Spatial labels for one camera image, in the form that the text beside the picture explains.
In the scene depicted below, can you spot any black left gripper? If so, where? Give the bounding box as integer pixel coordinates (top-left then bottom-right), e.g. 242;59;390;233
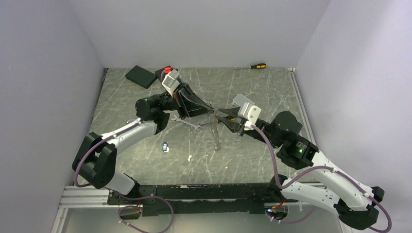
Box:
154;83;214;120

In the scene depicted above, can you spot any metal arc keyring plate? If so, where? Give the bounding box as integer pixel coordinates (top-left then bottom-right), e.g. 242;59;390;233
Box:
208;110;221;151

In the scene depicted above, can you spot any blue key tag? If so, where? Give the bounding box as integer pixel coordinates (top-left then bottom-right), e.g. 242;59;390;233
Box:
162;142;170;153

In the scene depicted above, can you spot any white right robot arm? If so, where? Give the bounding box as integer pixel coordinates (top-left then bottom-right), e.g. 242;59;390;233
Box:
218;106;384;230

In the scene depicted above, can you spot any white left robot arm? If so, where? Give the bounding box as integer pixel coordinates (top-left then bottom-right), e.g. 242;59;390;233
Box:
72;83;215;204

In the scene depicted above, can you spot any clear plastic box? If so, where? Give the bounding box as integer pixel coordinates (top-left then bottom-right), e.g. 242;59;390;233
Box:
232;94;254;107

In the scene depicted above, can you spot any small silver wrench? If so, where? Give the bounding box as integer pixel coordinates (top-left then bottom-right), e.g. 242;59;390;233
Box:
171;115;202;131

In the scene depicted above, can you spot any black box with label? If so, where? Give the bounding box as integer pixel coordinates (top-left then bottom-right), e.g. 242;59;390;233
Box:
155;67;166;82

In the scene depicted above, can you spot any orange black screwdriver far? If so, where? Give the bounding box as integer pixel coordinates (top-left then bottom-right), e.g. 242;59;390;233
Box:
235;63;267;69

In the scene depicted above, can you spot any black flat box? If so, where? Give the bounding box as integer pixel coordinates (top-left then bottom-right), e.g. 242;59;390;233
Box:
125;66;157;89

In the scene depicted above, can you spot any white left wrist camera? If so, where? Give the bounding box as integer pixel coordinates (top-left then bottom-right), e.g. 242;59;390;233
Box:
160;67;181;96

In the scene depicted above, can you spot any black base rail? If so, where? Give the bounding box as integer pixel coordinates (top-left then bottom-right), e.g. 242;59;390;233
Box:
128;183;300;216

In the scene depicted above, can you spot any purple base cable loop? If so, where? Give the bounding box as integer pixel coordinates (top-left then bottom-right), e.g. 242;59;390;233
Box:
118;194;177;233

